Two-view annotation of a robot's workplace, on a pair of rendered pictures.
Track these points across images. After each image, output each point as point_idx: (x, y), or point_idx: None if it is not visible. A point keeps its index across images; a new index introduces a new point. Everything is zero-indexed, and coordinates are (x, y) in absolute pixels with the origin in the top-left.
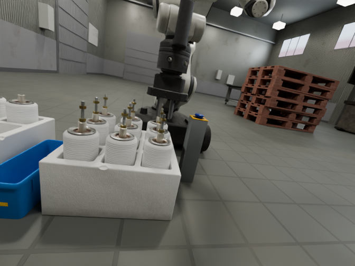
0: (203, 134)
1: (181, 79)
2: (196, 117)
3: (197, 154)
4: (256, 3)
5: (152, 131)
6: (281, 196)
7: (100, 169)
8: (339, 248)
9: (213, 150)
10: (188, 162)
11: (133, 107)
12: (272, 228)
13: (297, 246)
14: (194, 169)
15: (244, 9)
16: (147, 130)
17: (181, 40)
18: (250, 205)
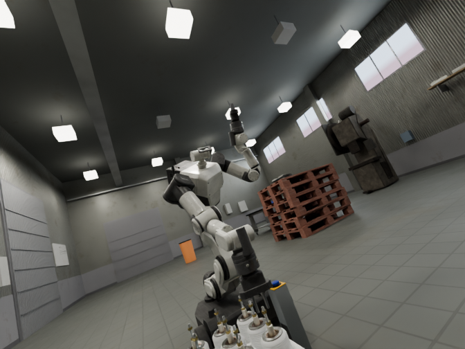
0: (290, 298)
1: (261, 272)
2: (275, 287)
3: (299, 322)
4: (249, 174)
5: (255, 329)
6: (387, 305)
7: None
8: (458, 319)
9: (299, 303)
10: (297, 337)
11: (219, 317)
12: (408, 344)
13: (435, 344)
14: (307, 340)
15: (242, 179)
16: (249, 331)
17: (250, 251)
18: (376, 336)
